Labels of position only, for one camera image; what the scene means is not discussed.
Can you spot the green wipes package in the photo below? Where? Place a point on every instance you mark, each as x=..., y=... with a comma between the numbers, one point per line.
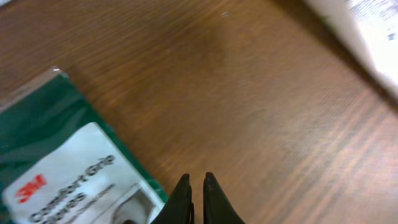
x=61, y=162

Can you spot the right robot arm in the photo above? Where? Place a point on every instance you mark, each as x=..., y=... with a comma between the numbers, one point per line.
x=368, y=29

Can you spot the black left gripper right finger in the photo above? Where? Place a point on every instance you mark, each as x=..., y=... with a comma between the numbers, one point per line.
x=216, y=206

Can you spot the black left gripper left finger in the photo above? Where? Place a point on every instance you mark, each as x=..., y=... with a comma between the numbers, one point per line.
x=179, y=208

